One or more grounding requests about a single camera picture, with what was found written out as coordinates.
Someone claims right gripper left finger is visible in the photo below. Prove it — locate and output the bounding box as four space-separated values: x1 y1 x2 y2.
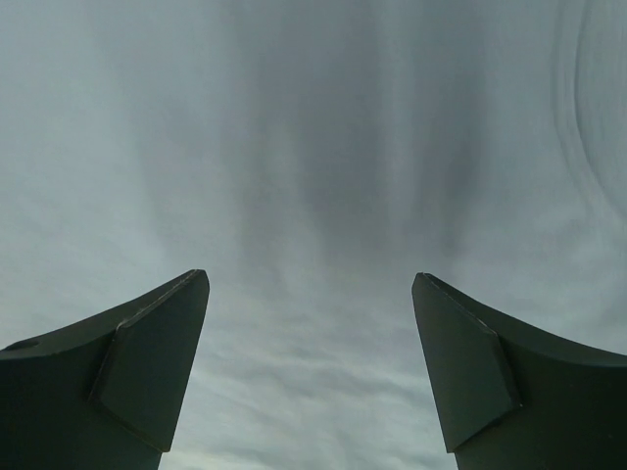
1 269 210 469

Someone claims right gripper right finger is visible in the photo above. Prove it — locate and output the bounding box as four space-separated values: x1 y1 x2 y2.
411 273 626 470

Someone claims blue-grey t-shirt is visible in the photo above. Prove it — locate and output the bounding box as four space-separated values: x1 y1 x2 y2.
1 1 626 469

